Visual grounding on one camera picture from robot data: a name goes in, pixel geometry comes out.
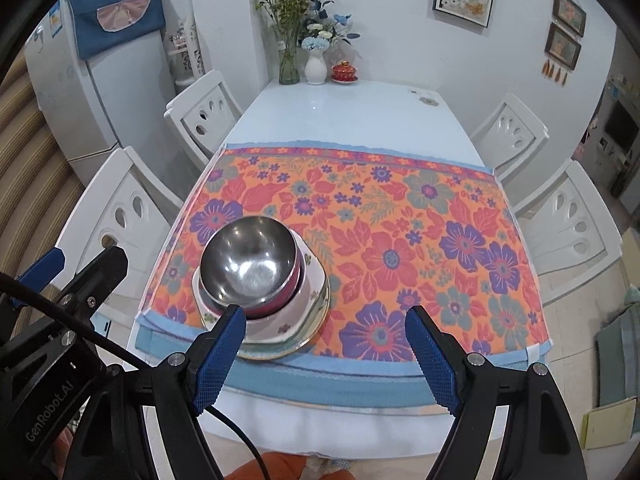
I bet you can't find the pink steel bowl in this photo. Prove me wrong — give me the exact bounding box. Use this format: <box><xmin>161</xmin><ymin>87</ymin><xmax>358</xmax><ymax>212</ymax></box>
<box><xmin>200</xmin><ymin>216</ymin><xmax>297</xmax><ymax>315</ymax></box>

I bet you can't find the white refrigerator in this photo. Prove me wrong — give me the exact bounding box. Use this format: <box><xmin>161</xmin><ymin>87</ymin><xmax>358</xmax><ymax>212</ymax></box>
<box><xmin>24</xmin><ymin>0</ymin><xmax>200</xmax><ymax>198</ymax></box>

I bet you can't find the white ceramic flower vase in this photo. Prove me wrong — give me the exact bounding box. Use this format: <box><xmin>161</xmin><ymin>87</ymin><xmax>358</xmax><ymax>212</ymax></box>
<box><xmin>305</xmin><ymin>49</ymin><xmax>328</xmax><ymax>86</ymax></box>

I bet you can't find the white chair far left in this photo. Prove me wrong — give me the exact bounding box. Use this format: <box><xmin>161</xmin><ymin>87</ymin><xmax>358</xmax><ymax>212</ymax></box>
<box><xmin>164</xmin><ymin>70</ymin><xmax>244</xmax><ymax>171</ymax></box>

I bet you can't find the small framed picture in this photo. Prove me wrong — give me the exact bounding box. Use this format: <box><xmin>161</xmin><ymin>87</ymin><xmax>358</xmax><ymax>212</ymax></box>
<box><xmin>552</xmin><ymin>0</ymin><xmax>587</xmax><ymax>37</ymax></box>
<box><xmin>544</xmin><ymin>23</ymin><xmax>582</xmax><ymax>70</ymax></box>

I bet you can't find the white chair near right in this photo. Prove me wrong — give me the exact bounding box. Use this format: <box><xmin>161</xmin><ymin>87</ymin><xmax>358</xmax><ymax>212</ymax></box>
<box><xmin>511</xmin><ymin>159</ymin><xmax>623</xmax><ymax>306</ymax></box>

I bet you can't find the white chair far right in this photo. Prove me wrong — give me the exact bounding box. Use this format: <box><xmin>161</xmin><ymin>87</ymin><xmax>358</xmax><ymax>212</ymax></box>
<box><xmin>470</xmin><ymin>93</ymin><xmax>549</xmax><ymax>184</ymax></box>

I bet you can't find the small framed picture upper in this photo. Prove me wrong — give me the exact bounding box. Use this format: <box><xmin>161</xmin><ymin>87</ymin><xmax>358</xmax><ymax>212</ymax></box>
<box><xmin>552</xmin><ymin>0</ymin><xmax>587</xmax><ymax>37</ymax></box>

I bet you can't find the pink patterned melamine bowl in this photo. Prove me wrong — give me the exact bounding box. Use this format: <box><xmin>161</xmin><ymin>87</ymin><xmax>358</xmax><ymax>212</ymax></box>
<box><xmin>246</xmin><ymin>230</ymin><xmax>306</xmax><ymax>320</ymax></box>

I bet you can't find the orange hanging wall ornament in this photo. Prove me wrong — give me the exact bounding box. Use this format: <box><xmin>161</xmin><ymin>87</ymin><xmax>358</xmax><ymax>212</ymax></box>
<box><xmin>541</xmin><ymin>60</ymin><xmax>568</xmax><ymax>87</ymax></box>

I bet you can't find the red lidded sugar bowl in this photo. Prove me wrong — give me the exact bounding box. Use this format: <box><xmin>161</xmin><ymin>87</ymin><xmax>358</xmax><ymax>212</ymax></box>
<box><xmin>331</xmin><ymin>60</ymin><xmax>358</xmax><ymax>84</ymax></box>

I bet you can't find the glass vase with stems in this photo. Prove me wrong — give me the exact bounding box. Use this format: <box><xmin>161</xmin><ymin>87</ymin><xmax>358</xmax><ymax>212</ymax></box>
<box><xmin>255</xmin><ymin>0</ymin><xmax>310</xmax><ymax>86</ymax></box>

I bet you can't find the large hexagonal forest plate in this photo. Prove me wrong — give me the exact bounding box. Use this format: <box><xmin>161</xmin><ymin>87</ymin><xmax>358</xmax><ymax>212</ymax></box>
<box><xmin>238</xmin><ymin>282</ymin><xmax>331</xmax><ymax>361</ymax></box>

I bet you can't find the small hexagonal forest plate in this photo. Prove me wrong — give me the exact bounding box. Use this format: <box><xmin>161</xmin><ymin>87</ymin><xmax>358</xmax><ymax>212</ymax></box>
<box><xmin>192</xmin><ymin>241</ymin><xmax>326</xmax><ymax>342</ymax></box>

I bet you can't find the white chair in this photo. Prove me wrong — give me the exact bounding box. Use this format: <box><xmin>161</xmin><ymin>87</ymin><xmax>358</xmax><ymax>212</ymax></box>
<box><xmin>52</xmin><ymin>146</ymin><xmax>183</xmax><ymax>316</ymax></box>
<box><xmin>470</xmin><ymin>93</ymin><xmax>549</xmax><ymax>184</ymax></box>
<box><xmin>164</xmin><ymin>70</ymin><xmax>244</xmax><ymax>171</ymax></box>
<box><xmin>511</xmin><ymin>159</ymin><xmax>623</xmax><ymax>306</ymax></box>

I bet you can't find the blue fridge cover cloth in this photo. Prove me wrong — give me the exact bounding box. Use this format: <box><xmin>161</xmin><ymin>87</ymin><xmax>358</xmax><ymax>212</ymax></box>
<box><xmin>68</xmin><ymin>0</ymin><xmax>166</xmax><ymax>61</ymax></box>

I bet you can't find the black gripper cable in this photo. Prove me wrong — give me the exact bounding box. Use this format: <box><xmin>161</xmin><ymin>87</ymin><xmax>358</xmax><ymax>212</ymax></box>
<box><xmin>0</xmin><ymin>271</ymin><xmax>274</xmax><ymax>480</ymax></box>

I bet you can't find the small framed picture lower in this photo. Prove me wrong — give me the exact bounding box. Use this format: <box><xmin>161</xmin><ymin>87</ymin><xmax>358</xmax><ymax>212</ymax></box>
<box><xmin>544</xmin><ymin>23</ymin><xmax>582</xmax><ymax>70</ymax></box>

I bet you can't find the orange floral tablecloth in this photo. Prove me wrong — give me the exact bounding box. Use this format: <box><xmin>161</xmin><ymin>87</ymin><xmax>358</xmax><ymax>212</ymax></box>
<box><xmin>134</xmin><ymin>143</ymin><xmax>552</xmax><ymax>408</ymax></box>

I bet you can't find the white chair near left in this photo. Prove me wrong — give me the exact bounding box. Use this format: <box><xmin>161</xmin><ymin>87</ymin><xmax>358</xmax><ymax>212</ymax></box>
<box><xmin>52</xmin><ymin>146</ymin><xmax>183</xmax><ymax>316</ymax></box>

